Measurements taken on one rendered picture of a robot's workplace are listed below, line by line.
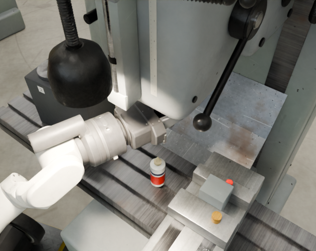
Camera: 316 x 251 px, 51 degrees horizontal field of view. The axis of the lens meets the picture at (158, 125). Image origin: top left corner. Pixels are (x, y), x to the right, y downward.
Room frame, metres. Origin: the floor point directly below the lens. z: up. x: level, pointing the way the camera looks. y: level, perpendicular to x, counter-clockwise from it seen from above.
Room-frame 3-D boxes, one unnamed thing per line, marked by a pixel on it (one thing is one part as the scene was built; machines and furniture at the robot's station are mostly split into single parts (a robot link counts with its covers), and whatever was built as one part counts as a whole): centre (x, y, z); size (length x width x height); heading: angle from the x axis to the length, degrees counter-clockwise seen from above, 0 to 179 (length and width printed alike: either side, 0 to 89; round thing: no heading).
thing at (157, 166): (0.50, 0.00, 0.98); 0.04 x 0.04 x 0.11
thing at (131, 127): (0.43, 0.07, 1.22); 0.13 x 0.12 x 0.10; 31
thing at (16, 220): (0.56, 0.54, 0.50); 0.20 x 0.05 x 0.20; 71
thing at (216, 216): (0.33, -0.13, 1.05); 0.02 x 0.02 x 0.02
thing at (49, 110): (0.72, 0.25, 1.03); 0.22 x 0.12 x 0.20; 60
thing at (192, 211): (0.34, -0.10, 1.02); 0.15 x 0.06 x 0.04; 55
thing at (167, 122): (0.45, -0.03, 1.22); 0.06 x 0.02 x 0.03; 121
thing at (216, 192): (0.39, -0.13, 1.04); 0.06 x 0.05 x 0.06; 55
